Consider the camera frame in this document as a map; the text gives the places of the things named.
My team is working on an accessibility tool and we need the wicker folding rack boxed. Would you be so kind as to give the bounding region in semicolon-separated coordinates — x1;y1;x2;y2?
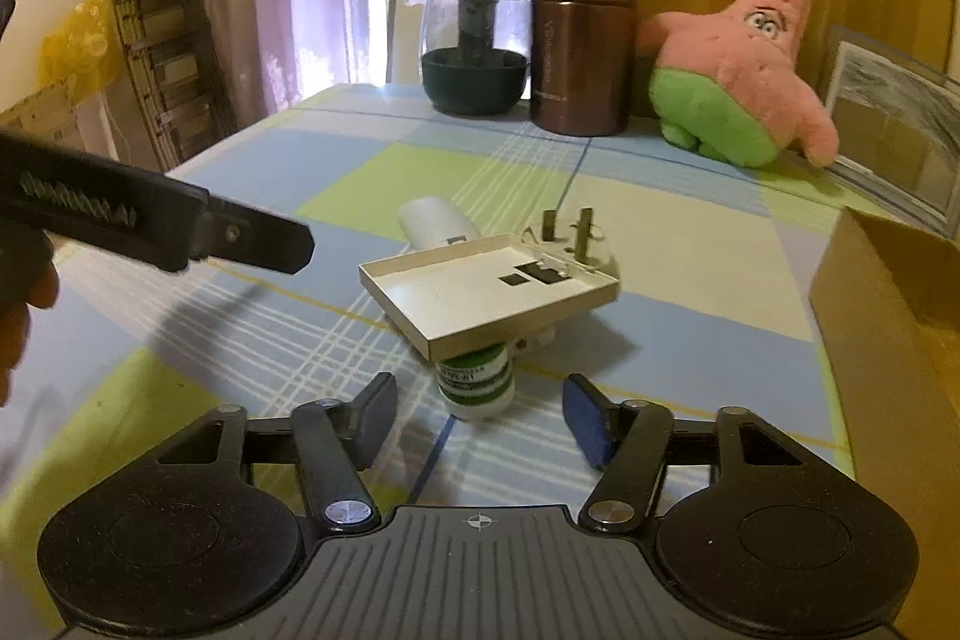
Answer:
103;0;241;172

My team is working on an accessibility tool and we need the silver picture frame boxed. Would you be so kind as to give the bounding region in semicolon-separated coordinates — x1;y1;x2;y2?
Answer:
821;26;960;230

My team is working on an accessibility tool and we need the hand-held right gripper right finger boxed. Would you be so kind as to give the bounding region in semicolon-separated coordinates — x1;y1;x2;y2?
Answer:
562;373;815;534

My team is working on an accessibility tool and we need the cardboard box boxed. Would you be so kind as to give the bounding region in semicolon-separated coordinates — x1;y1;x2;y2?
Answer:
808;208;960;495

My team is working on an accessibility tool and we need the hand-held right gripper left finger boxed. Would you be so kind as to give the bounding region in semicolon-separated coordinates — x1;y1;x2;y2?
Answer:
154;372;400;534

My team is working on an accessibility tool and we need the white oval device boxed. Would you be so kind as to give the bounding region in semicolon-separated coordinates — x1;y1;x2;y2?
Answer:
396;197;485;255

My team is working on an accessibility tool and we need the pink starfish plush toy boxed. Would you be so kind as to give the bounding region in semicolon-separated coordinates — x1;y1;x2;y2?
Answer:
637;0;841;169

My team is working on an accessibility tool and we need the dark glass jar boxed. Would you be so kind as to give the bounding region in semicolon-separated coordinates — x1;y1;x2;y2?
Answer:
420;0;533;118

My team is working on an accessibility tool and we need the cream wooden chair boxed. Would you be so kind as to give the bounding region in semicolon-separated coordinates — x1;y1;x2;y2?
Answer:
386;0;460;86

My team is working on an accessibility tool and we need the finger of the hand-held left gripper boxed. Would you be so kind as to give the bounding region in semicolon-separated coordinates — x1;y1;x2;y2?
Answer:
191;193;315;276

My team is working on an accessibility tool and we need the white three-prong plug adapter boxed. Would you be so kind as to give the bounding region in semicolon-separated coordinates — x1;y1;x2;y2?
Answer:
521;206;620;275

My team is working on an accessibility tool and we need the checked tablecloth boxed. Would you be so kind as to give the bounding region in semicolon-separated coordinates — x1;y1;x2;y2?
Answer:
0;82;860;540

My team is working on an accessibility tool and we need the brown metal canister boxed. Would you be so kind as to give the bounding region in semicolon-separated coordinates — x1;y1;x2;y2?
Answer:
529;0;638;136

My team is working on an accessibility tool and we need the small green white bottle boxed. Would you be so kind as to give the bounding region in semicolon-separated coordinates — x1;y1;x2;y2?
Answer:
435;343;515;423

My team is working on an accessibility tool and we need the yellow plastic bag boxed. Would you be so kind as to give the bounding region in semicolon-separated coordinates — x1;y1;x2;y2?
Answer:
41;0;125;110

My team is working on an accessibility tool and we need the person's left hand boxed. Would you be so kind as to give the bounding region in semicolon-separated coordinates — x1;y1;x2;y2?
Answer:
0;226;61;408

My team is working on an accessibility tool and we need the taped cardboard carton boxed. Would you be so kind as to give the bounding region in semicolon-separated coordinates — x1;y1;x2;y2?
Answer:
0;85;88;147

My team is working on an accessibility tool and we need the white shallow tray box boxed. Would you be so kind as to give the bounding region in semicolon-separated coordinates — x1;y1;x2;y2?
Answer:
358;232;621;364

